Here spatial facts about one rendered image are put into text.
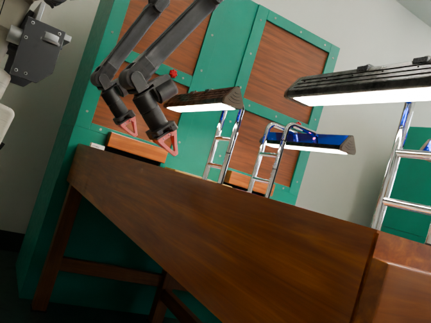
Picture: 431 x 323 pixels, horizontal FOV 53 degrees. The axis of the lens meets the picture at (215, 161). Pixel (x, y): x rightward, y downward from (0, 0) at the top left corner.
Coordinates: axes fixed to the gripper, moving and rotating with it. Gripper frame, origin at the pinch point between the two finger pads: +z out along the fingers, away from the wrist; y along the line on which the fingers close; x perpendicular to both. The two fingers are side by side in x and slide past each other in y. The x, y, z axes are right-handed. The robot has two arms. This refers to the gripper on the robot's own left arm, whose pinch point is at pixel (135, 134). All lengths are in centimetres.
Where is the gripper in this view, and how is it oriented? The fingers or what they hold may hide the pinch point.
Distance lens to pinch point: 172.1
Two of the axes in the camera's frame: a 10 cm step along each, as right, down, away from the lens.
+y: -4.3, -0.8, 9.0
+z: 4.8, 8.2, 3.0
